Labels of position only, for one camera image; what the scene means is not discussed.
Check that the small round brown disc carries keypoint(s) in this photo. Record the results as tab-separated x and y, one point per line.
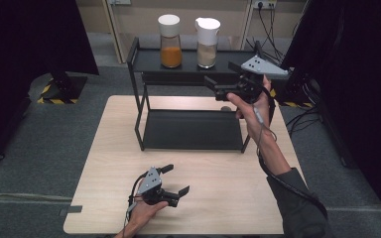
226	108

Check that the white framed panel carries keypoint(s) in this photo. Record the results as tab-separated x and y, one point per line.
113	33

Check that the orange spice jar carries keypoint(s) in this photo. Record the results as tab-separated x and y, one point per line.
170	46

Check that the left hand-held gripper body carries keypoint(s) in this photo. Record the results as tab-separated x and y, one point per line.
150	183

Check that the black stand base, striped tape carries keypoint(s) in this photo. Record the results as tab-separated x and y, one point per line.
64	89
294	95

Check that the beige spice jar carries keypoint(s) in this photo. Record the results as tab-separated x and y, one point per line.
207	46

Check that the person's right hand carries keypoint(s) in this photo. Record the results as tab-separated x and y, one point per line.
254	115

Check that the black metal two-tier rack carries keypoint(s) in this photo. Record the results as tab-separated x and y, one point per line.
191	129

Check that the white wall socket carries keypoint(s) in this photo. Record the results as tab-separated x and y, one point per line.
264	4

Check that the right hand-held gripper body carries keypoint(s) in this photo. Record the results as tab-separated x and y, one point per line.
248	84

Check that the dark curtain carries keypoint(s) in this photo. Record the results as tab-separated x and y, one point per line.
20	66
360	66

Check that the person's left hand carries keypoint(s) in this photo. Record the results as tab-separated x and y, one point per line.
145	213

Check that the grey tape strip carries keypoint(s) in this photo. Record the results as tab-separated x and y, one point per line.
70	210

